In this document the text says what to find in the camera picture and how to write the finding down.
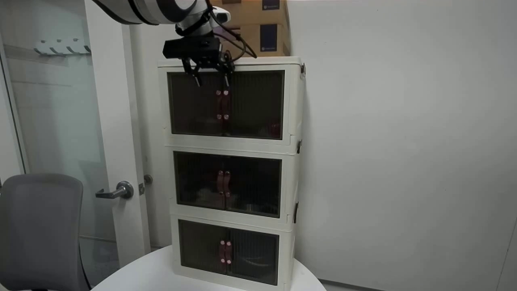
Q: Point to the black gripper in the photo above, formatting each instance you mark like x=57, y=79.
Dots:
x=226, y=58

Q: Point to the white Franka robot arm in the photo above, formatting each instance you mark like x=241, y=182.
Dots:
x=155, y=8

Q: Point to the white three-tier storage cabinet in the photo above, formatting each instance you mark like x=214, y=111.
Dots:
x=231, y=145

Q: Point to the tinted middle cabinet door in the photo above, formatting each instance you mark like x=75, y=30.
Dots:
x=196, y=179
x=252, y=186

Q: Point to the tinted bottom cabinet door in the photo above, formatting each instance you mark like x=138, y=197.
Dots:
x=251, y=255
x=199, y=244

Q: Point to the cardboard box with dark label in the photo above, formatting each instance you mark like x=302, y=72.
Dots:
x=268, y=40
x=252, y=13

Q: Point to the white room door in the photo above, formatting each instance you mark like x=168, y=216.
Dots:
x=121, y=139

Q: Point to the metal door latch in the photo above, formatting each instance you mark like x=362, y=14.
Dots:
x=144, y=184

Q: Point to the grey office chair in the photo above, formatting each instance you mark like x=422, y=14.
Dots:
x=37, y=226

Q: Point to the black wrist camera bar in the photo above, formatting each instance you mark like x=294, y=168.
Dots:
x=191, y=48

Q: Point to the white coat hook rail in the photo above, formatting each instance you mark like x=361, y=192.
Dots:
x=62, y=47

